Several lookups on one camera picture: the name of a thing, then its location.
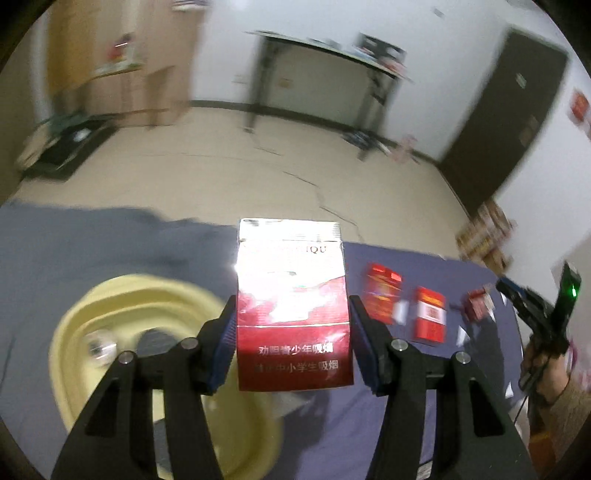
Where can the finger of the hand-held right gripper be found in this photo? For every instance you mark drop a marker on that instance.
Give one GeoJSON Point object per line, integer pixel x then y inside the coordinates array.
{"type": "Point", "coordinates": [521, 297]}

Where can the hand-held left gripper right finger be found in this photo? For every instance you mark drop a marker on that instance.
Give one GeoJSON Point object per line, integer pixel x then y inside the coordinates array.
{"type": "Point", "coordinates": [362, 350]}

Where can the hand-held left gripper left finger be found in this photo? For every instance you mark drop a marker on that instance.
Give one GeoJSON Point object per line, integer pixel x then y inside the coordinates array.
{"type": "Point", "coordinates": [224, 350]}

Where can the red and silver cigarette pack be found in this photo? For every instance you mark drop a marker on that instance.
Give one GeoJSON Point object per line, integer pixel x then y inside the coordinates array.
{"type": "Point", "coordinates": [295, 323]}

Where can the pale yellow plastic basin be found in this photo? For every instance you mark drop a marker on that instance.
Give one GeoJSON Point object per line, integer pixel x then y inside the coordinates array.
{"type": "Point", "coordinates": [92, 300]}

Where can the person's right forearm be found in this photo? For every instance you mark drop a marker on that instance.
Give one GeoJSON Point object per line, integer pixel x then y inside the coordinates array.
{"type": "Point", "coordinates": [572, 415]}

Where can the person's right hand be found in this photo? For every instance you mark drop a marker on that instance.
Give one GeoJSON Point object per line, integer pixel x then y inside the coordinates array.
{"type": "Point", "coordinates": [547, 378]}

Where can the pile of cardboard boxes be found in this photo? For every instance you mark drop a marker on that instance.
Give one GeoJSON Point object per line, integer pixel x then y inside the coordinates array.
{"type": "Point", "coordinates": [487, 235]}

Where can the blue bed sheet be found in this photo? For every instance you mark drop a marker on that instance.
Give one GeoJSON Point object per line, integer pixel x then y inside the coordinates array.
{"type": "Point", "coordinates": [351, 438]}

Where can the dark brown door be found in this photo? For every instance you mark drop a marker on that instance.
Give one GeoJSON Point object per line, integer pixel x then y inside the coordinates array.
{"type": "Point", "coordinates": [503, 120]}

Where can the black floor mat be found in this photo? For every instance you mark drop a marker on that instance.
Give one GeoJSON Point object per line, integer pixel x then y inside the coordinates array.
{"type": "Point", "coordinates": [69, 145]}

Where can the black box on table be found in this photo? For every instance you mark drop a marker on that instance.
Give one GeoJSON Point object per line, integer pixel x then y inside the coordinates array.
{"type": "Point", "coordinates": [381, 48]}

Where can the black folding table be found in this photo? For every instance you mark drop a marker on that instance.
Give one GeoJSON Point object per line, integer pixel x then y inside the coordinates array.
{"type": "Point", "coordinates": [323, 55]}

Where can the wooden cabinet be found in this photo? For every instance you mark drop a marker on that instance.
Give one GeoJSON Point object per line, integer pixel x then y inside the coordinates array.
{"type": "Point", "coordinates": [138, 60]}

